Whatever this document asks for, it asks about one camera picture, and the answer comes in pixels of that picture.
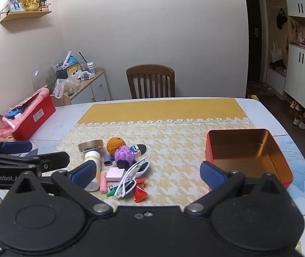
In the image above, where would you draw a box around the blue white packet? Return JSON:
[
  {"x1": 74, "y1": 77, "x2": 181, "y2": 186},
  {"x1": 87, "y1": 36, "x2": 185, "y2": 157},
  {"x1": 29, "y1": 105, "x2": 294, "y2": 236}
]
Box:
[{"x1": 4, "y1": 107, "x2": 24, "y2": 120}]

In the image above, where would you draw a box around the red candy wrapper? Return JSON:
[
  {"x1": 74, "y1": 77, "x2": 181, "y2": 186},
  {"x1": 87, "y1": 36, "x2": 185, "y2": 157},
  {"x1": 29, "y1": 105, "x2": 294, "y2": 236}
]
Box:
[{"x1": 133, "y1": 178, "x2": 148, "y2": 202}]

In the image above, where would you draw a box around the teal case with yellow trim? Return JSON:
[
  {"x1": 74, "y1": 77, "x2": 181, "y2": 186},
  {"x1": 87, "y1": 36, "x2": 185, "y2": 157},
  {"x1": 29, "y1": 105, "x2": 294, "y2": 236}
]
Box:
[{"x1": 56, "y1": 56, "x2": 82, "y2": 79}]

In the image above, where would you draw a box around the wooden chair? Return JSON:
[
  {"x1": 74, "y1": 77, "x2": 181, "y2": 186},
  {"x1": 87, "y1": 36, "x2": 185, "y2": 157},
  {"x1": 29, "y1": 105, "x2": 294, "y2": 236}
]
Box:
[{"x1": 126, "y1": 65, "x2": 176, "y2": 99}]

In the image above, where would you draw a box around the small patterned carton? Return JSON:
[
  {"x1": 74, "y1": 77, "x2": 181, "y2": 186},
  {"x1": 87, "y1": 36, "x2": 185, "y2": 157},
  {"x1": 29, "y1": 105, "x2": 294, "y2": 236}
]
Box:
[{"x1": 86, "y1": 61, "x2": 96, "y2": 77}]

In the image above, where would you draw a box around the white side cabinet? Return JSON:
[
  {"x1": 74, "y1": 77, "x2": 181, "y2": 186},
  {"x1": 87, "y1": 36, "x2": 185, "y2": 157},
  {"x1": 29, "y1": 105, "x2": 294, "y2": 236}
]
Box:
[{"x1": 53, "y1": 67, "x2": 112, "y2": 107}]

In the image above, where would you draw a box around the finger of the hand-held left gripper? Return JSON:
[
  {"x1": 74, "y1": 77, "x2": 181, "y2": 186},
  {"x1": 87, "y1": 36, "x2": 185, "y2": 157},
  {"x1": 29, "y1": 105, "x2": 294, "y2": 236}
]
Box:
[
  {"x1": 0, "y1": 140, "x2": 33, "y2": 156},
  {"x1": 0, "y1": 151, "x2": 70, "y2": 171}
]

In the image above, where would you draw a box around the red metal tin box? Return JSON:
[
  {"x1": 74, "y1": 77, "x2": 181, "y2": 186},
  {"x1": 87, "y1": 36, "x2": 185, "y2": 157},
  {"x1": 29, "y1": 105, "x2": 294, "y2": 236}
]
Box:
[{"x1": 205, "y1": 128, "x2": 294, "y2": 192}]

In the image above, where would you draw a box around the orange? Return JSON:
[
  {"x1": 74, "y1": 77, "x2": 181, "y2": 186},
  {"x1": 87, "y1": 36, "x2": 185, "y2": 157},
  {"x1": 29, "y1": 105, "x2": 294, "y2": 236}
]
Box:
[{"x1": 107, "y1": 137, "x2": 126, "y2": 156}]

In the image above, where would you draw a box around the red cardboard box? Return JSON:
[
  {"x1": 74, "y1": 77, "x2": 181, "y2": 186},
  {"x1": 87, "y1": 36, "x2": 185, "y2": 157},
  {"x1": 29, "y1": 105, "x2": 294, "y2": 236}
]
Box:
[{"x1": 12, "y1": 95, "x2": 56, "y2": 141}]

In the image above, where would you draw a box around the row of shoes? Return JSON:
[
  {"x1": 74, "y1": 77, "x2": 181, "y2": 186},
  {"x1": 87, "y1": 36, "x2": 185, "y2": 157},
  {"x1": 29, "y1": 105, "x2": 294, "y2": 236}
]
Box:
[{"x1": 287, "y1": 96, "x2": 305, "y2": 135}]

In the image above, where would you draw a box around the white lower cabinet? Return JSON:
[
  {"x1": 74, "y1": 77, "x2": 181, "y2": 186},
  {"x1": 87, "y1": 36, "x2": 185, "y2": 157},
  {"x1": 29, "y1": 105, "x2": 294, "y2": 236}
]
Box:
[{"x1": 284, "y1": 43, "x2": 305, "y2": 125}]

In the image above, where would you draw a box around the small photo frame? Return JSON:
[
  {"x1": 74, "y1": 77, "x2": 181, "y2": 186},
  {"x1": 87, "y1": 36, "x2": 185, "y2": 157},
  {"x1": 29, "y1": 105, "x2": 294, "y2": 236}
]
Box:
[{"x1": 6, "y1": 0, "x2": 25, "y2": 13}]

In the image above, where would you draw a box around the black hanging bag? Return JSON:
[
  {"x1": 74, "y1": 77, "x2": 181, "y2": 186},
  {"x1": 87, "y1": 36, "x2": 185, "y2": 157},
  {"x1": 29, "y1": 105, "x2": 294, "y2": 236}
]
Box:
[{"x1": 276, "y1": 7, "x2": 288, "y2": 30}]

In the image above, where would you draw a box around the purple spiky toy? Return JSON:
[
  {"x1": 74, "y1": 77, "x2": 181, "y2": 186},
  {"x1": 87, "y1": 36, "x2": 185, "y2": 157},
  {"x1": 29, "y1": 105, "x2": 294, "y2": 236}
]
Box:
[{"x1": 114, "y1": 145, "x2": 136, "y2": 169}]

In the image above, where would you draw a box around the white bench cabinet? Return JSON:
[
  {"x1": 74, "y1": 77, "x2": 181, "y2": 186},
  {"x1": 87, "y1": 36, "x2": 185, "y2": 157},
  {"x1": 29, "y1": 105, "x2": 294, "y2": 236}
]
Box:
[{"x1": 266, "y1": 67, "x2": 287, "y2": 95}]

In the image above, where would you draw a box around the pink sticky note pad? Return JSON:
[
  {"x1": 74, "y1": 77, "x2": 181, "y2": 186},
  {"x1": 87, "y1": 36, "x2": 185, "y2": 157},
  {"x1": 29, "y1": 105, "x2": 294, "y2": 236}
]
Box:
[{"x1": 106, "y1": 167, "x2": 125, "y2": 182}]

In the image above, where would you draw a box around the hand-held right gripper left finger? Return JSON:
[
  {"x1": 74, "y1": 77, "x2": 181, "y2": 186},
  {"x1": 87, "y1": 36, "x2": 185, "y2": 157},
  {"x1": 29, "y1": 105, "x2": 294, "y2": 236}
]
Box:
[{"x1": 10, "y1": 161, "x2": 114, "y2": 216}]

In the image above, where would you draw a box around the yellow patterned tablecloth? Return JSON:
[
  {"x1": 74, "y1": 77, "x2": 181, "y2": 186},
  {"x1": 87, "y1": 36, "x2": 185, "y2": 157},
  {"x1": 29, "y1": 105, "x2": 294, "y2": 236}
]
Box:
[{"x1": 30, "y1": 98, "x2": 255, "y2": 206}]

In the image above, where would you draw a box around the doormat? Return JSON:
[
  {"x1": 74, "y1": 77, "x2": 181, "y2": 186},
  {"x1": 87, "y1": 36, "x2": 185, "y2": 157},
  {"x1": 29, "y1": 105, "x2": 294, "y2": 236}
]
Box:
[{"x1": 246, "y1": 82, "x2": 276, "y2": 98}]

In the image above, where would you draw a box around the wooden wall shelf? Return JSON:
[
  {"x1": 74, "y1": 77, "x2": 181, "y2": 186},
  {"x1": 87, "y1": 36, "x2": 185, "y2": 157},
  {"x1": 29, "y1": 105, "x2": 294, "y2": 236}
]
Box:
[{"x1": 0, "y1": 3, "x2": 52, "y2": 23}]

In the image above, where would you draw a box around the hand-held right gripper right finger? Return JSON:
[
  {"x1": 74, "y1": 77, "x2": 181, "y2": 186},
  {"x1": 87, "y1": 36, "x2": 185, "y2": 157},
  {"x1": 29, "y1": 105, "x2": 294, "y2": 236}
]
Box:
[{"x1": 183, "y1": 161, "x2": 294, "y2": 217}]

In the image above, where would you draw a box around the dark door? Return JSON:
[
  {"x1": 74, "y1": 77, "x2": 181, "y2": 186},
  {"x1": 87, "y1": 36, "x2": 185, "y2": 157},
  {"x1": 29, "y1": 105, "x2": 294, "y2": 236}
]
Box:
[{"x1": 243, "y1": 0, "x2": 265, "y2": 83}]

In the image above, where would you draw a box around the white tote bag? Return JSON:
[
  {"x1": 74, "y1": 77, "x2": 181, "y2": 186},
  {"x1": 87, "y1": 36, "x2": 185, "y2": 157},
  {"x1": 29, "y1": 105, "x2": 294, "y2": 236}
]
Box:
[{"x1": 271, "y1": 42, "x2": 283, "y2": 63}]

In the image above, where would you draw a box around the clear plastic bag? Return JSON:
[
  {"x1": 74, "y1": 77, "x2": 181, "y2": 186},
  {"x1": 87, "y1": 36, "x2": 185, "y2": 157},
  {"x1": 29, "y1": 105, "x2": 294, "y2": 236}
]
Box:
[{"x1": 52, "y1": 78, "x2": 79, "y2": 98}]

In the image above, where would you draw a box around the white yellow plastic bottle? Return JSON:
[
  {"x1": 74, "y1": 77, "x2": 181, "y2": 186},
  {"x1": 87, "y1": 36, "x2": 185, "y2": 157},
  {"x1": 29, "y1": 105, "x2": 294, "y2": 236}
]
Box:
[{"x1": 83, "y1": 150, "x2": 101, "y2": 192}]

